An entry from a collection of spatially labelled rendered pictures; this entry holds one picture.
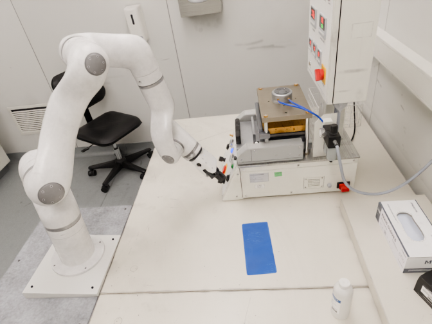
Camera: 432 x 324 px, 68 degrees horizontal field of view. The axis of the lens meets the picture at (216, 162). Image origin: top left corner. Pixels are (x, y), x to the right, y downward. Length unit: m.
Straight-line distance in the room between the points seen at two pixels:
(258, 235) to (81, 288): 0.64
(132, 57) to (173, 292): 0.75
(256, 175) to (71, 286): 0.77
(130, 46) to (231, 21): 1.74
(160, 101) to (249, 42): 1.72
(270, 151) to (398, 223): 0.48
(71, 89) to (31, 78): 2.39
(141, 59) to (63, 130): 0.31
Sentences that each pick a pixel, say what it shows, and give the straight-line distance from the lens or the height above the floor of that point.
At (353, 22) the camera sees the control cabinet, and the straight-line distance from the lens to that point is 1.09.
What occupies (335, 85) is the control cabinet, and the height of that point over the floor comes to 1.22.
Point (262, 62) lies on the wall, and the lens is 2.79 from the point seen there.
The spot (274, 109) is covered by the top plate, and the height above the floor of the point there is 1.11.
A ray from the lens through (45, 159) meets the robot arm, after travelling 1.03.
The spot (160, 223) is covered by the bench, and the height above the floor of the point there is 0.75.
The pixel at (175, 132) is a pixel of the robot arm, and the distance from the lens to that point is 1.20.
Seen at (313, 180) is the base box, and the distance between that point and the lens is 1.34.
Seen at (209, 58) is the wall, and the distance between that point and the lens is 2.78.
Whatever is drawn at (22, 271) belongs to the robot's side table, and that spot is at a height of 0.75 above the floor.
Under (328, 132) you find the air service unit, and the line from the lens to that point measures 1.14.
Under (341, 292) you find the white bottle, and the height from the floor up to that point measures 0.87.
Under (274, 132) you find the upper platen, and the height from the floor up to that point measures 1.03.
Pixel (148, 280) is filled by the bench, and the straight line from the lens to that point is 1.19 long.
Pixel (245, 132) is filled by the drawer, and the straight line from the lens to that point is 1.38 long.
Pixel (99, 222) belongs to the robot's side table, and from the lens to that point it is 1.47.
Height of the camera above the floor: 1.67
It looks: 35 degrees down
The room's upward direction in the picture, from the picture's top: 9 degrees counter-clockwise
